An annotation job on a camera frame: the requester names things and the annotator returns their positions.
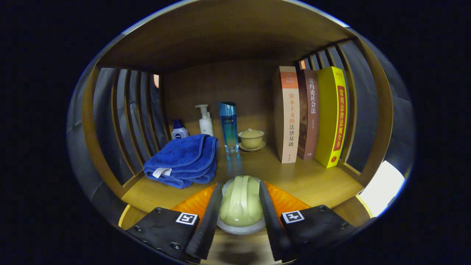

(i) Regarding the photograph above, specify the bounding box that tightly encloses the white pump bottle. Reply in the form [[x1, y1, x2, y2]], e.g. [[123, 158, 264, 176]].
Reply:
[[195, 104, 215, 137]]

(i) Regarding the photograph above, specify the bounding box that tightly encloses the yellow book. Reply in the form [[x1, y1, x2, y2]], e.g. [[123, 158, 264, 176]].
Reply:
[[315, 66, 348, 169]]

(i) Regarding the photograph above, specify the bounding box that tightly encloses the wooden countertop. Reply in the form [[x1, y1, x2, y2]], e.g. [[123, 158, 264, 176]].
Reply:
[[121, 145, 365, 214]]

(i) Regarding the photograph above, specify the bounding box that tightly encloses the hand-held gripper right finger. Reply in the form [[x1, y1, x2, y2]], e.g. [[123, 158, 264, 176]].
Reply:
[[259, 181, 357, 262]]

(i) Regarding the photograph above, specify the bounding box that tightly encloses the tall blue glass bottle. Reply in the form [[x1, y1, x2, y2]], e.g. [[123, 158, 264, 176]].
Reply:
[[219, 102, 239, 153]]

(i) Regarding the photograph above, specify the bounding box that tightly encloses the beige book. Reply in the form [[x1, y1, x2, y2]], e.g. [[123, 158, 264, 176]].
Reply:
[[273, 66, 300, 164]]

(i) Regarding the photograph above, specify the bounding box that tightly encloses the brown book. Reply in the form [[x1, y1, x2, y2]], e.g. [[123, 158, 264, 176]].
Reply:
[[297, 69, 320, 160]]

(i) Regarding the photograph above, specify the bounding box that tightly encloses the blue folded towel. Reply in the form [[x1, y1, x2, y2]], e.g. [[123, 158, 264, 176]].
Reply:
[[143, 134, 219, 189]]

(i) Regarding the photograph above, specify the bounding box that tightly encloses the beige lidded teacup with saucer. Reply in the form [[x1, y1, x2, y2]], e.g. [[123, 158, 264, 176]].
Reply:
[[238, 128, 266, 152]]

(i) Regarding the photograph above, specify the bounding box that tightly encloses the white table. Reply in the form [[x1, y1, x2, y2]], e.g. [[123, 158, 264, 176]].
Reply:
[[359, 160, 406, 218]]

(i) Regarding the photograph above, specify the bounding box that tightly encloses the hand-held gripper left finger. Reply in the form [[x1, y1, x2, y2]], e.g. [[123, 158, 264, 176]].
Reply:
[[126, 183, 223, 262]]

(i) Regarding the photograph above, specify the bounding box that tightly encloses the small white bottle blue cap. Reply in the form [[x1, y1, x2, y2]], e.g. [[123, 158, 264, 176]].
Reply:
[[171, 119, 190, 140]]

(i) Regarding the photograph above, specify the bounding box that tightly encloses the wooden cabinet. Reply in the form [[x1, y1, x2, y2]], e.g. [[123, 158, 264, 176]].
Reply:
[[72, 0, 396, 264]]

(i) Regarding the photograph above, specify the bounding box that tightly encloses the black backdrop cloth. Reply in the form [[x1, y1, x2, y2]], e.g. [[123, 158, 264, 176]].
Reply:
[[67, 31, 416, 221]]

